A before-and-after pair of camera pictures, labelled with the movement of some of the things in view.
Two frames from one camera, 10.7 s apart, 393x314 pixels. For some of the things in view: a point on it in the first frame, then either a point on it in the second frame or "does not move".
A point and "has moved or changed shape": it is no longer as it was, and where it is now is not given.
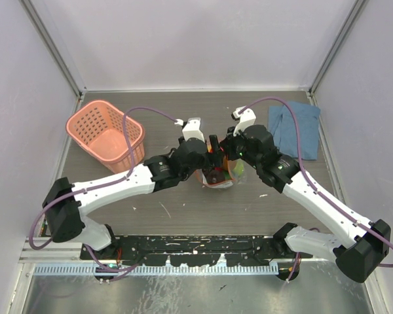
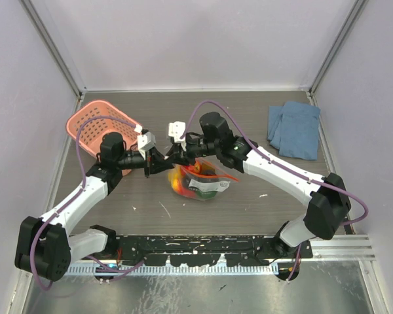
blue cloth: [282, 124] does not move
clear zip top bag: [221, 173] has moved or changed shape
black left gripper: [214, 148] -> [156, 164]
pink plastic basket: [97, 126] does not move
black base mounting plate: [194, 250] does not move
